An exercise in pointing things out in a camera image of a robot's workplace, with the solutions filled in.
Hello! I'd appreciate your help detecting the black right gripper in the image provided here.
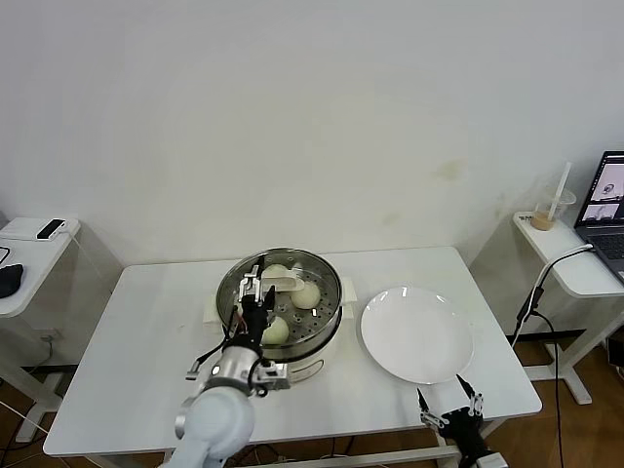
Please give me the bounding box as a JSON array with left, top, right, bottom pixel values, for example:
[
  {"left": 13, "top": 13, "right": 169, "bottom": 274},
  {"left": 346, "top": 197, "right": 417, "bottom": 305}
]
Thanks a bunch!
[{"left": 415, "top": 373, "right": 488, "bottom": 457}]

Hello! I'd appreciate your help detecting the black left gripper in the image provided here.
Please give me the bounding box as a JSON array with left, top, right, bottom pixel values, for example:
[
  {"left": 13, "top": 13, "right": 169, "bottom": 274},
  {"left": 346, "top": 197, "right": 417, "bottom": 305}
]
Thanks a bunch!
[{"left": 237, "top": 262, "right": 278, "bottom": 345}]

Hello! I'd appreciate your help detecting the stainless steel steamer basket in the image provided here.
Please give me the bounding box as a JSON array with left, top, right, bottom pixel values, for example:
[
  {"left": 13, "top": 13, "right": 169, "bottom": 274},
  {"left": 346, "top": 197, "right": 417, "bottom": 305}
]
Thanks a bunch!
[{"left": 216, "top": 247, "right": 345, "bottom": 360}]

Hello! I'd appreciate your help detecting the steel steamer pot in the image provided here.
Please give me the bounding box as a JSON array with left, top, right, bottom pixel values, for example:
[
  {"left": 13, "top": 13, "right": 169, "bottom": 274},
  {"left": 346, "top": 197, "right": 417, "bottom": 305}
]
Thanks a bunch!
[{"left": 202, "top": 275, "right": 360, "bottom": 386}]

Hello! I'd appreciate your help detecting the white round plate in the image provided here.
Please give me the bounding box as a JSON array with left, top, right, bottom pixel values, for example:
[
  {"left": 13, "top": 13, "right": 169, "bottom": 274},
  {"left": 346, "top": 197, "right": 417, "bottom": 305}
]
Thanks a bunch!
[{"left": 361, "top": 286, "right": 475, "bottom": 386}]

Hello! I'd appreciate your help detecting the clear plastic drink cup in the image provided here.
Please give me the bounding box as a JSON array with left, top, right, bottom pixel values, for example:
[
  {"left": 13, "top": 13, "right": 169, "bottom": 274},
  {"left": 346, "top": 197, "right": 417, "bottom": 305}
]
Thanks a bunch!
[{"left": 530, "top": 187, "right": 578, "bottom": 231}]

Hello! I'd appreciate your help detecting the black and white phone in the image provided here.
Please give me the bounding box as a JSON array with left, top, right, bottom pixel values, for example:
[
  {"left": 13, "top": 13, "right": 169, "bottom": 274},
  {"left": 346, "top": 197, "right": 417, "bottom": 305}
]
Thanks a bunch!
[{"left": 37, "top": 218, "right": 68, "bottom": 241}]

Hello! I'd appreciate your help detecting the open laptop computer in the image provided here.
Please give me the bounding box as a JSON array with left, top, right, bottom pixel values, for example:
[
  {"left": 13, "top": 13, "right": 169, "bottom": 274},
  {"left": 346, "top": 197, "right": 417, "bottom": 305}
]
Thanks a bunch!
[{"left": 573, "top": 149, "right": 624, "bottom": 284}]

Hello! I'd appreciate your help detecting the black computer mouse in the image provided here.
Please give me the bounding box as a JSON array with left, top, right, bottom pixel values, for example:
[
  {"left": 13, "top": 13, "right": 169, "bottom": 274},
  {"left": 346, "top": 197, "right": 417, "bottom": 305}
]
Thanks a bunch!
[{"left": 0, "top": 263, "right": 25, "bottom": 298}]

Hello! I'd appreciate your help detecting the white drinking straw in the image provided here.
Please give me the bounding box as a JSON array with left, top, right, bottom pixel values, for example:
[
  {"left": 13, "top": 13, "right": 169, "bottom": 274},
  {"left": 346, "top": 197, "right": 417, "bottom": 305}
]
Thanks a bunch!
[{"left": 546, "top": 162, "right": 572, "bottom": 223}]

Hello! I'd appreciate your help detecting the white table leg frame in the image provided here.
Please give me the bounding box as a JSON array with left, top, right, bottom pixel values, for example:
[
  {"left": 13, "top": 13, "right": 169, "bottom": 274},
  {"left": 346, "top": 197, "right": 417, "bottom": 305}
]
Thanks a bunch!
[{"left": 160, "top": 423, "right": 496, "bottom": 468}]

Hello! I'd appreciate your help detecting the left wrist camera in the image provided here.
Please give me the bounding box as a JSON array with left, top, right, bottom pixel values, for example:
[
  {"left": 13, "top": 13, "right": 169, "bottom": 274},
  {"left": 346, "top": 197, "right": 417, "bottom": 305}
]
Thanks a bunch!
[{"left": 253, "top": 361, "right": 293, "bottom": 392}]

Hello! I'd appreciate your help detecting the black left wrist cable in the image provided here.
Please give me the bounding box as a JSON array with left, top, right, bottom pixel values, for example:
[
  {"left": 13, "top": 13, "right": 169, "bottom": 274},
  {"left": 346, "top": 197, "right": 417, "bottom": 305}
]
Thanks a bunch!
[{"left": 184, "top": 340, "right": 230, "bottom": 381}]

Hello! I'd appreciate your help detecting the black and white power cable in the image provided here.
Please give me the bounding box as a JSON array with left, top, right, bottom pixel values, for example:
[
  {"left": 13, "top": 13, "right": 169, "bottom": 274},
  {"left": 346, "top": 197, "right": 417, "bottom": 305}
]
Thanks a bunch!
[{"left": 510, "top": 245, "right": 597, "bottom": 468}]

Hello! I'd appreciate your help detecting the thin white cable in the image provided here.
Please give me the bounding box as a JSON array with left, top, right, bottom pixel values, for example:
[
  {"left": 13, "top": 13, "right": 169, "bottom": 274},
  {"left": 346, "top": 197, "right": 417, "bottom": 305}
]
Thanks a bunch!
[{"left": 62, "top": 228, "right": 118, "bottom": 293}]

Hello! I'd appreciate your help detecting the floor cable bundle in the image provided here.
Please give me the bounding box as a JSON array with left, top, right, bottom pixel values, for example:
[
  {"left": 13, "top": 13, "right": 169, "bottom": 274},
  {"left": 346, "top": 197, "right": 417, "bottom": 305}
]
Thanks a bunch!
[{"left": 192, "top": 436, "right": 357, "bottom": 468}]

